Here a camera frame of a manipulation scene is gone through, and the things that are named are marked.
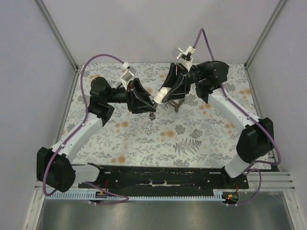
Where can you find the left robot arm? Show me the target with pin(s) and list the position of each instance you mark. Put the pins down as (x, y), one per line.
(54, 165)

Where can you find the white slotted cable duct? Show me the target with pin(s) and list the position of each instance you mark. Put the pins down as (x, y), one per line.
(93, 195)

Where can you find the aluminium frame post left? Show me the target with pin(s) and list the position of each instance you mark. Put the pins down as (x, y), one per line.
(52, 25)

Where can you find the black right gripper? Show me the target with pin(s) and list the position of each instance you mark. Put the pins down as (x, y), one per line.
(187, 82)

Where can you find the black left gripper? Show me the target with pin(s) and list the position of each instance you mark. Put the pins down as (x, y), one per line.
(129, 97)

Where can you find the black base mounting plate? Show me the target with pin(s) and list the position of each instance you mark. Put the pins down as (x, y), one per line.
(120, 178)

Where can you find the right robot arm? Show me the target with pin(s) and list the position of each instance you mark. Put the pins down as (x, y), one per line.
(256, 134)

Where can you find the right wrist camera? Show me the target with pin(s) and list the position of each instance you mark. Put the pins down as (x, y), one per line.
(185, 58)

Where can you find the aluminium front rail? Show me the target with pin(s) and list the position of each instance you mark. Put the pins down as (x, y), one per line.
(262, 181)

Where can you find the white elbow fitting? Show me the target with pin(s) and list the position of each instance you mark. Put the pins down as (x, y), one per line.
(161, 94)

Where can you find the aluminium frame post right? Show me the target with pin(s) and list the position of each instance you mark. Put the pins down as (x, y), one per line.
(265, 32)

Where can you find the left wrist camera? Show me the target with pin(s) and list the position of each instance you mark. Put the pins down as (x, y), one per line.
(127, 75)

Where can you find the bronze water faucet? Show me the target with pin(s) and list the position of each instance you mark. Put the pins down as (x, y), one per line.
(175, 104)

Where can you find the aluminium frame post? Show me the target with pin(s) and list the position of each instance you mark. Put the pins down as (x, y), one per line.
(265, 32)
(52, 25)

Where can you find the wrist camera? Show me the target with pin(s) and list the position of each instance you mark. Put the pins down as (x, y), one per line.
(127, 75)
(185, 58)

